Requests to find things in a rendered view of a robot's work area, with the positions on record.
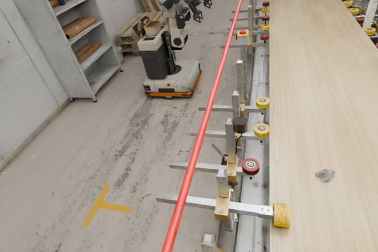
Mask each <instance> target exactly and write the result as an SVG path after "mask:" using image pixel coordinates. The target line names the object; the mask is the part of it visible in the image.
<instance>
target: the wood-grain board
mask: <svg viewBox="0 0 378 252"><path fill-rule="evenodd" d="M323 169H333V170H334V171H335V177H334V178H332V181H331V182H329V183H322V182H321V181H320V179H319V178H316V177H315V176H314V175H315V173H314V172H315V171H322V170H323ZM274 203H280V204H289V205H290V214H291V221H290V228H285V227H278V226H274V225H273V218H272V219H270V220H269V252H378V49H377V47H376V46H375V45H374V43H373V42H372V40H370V38H369V37H368V35H367V34H366V33H365V31H364V30H363V29H362V27H361V26H360V25H359V23H358V22H357V20H356V19H355V18H354V16H353V15H352V14H351V13H350V11H349V10H348V9H347V7H346V6H345V4H344V3H343V2H342V0H269V206H272V207H273V204H274Z"/></svg>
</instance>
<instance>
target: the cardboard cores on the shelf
mask: <svg viewBox="0 0 378 252"><path fill-rule="evenodd" d="M48 1H49V3H50V5H51V7H55V6H57V5H59V2H58V0H48ZM66 1H68V0H64V2H66ZM96 22H97V19H96V18H95V17H93V16H89V17H87V18H85V17H83V18H81V19H80V18H77V19H75V20H74V21H72V22H70V23H68V24H67V25H65V26H63V27H62V29H63V31H64V33H65V35H66V37H67V39H71V38H73V37H74V36H76V35H77V34H79V33H80V32H82V31H84V30H85V29H86V28H88V27H90V26H91V25H93V24H94V23H96ZM100 46H101V43H100V42H96V43H95V44H93V43H92V42H88V43H87V44H86V45H84V46H83V47H82V48H80V49H79V50H77V51H76V52H74V54H75V56H76V58H77V60H78V62H79V64H80V63H82V62H83V61H84V60H85V59H86V58H87V57H88V56H89V55H91V54H92V53H93V52H94V51H95V50H96V49H98V47H100Z"/></svg>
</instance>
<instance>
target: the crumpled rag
mask: <svg viewBox="0 0 378 252"><path fill-rule="evenodd" d="M314 173H315V175H314V176H315V177H316V178H319V179H320V181H321V182H322V183H329V182H331V181H332V178H334V177H335V171H334V170H333V169H323V170H322V171H315V172H314Z"/></svg>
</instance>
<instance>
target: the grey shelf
mask: <svg viewBox="0 0 378 252"><path fill-rule="evenodd" d="M14 1H15V3H16V5H17V7H18V9H19V10H20V12H21V14H22V16H23V17H24V19H25V21H26V23H27V25H28V26H29V28H30V30H31V32H32V33H33V35H34V37H35V38H36V40H37V42H38V44H39V46H40V47H41V49H42V51H43V53H44V54H45V56H46V58H47V60H48V62H49V63H50V65H51V67H52V68H53V70H54V72H55V74H56V75H57V77H58V79H59V81H60V83H61V84H62V86H63V88H64V90H65V92H66V93H67V95H68V96H69V98H70V100H71V102H74V101H75V100H74V99H72V97H80V98H92V100H93V102H97V100H96V97H95V93H96V92H97V91H98V90H99V89H100V87H101V86H102V85H103V84H105V83H106V82H107V81H108V79H109V78H110V77H111V76H112V75H113V74H114V73H115V72H116V71H117V70H118V68H120V69H121V71H120V72H123V69H122V66H121V64H120V61H119V59H118V56H117V53H116V50H115V48H114V45H113V42H112V40H111V37H110V34H109V31H108V29H107V26H106V23H105V21H104V18H103V15H102V13H101V10H100V7H99V5H98V2H97V0H68V1H66V2H65V5H63V6H60V4H59V5H57V6H55V7H51V5H50V3H49V1H48V0H14ZM97 8H98V9H97ZM89 16H93V17H95V18H96V19H97V22H96V23H94V24H93V25H91V26H90V27H88V28H86V29H85V30H84V31H82V32H80V33H79V34H77V35H76V36H74V37H73V38H71V39H67V37H66V35H65V33H64V31H63V29H62V27H63V26H65V25H67V24H68V23H70V22H72V21H74V20H75V19H77V18H80V19H81V18H83V17H85V18H87V17H89ZM88 42H92V43H93V44H95V43H96V42H100V43H101V46H100V47H98V49H96V50H95V51H94V52H93V53H92V54H91V55H89V56H88V57H87V58H86V59H85V60H84V61H83V62H82V63H80V64H79V62H78V60H77V58H76V56H75V54H74V52H76V51H77V50H79V49H80V48H82V47H83V46H84V45H86V44H87V43H88Z"/></svg>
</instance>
